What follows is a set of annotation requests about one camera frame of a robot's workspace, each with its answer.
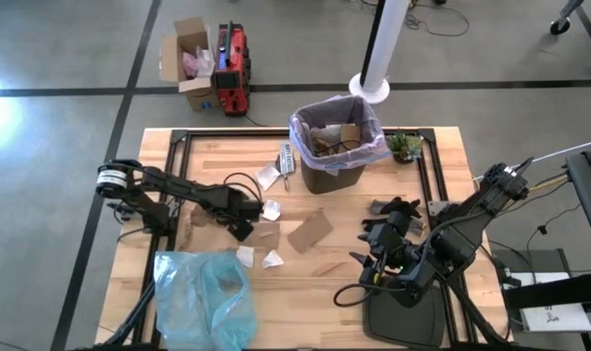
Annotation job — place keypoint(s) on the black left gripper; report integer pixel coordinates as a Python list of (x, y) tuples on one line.
[(229, 207)]

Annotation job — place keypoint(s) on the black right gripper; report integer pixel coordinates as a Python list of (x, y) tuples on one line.
[(405, 273)]

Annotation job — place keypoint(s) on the brown cardboard piece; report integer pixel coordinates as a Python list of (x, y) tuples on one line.
[(266, 236), (350, 134), (310, 231)]

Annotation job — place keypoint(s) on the brown paper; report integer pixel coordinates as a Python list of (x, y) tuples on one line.
[(200, 217), (325, 146)]

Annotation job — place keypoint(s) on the small metallic object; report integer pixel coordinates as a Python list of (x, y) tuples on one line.
[(286, 183)]

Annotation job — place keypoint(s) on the white printed label packet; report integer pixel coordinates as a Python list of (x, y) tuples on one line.
[(287, 158)]

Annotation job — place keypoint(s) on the light blue trash bag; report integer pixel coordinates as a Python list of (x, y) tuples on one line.
[(188, 302)]

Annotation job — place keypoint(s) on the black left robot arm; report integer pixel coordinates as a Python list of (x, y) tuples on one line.
[(178, 187)]

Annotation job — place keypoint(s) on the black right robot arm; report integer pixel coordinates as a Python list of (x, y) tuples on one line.
[(471, 229)]

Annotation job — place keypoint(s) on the dark plastic trash bin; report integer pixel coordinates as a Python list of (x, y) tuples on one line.
[(332, 180)]

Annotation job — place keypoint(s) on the black work glove grey cuff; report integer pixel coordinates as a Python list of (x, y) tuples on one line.
[(417, 226), (398, 206)]

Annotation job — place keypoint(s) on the dark grey bin lid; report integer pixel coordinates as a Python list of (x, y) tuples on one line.
[(422, 326)]

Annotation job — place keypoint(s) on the small potted succulent plant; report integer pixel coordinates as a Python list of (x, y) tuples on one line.
[(403, 146)]

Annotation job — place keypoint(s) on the open cardboard box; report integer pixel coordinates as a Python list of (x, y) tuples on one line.
[(198, 92)]

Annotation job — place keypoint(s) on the red and black toolbox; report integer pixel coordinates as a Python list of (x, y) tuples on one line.
[(232, 73)]

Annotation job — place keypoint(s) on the clear pink plastic packaging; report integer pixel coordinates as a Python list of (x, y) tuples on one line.
[(193, 63)]

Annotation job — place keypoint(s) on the black beam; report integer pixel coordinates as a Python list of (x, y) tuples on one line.
[(559, 291)]

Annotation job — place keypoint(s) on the white paper sheet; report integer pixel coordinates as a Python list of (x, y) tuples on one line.
[(554, 319)]

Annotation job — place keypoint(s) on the white round pillar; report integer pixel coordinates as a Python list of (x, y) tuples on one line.
[(383, 44)]

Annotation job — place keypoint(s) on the black side table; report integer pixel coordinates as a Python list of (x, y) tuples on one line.
[(590, 195)]

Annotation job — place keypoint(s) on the black caster wheel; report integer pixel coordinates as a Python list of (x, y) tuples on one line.
[(560, 27)]

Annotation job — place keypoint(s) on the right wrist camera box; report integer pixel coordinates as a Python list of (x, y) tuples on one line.
[(390, 229)]

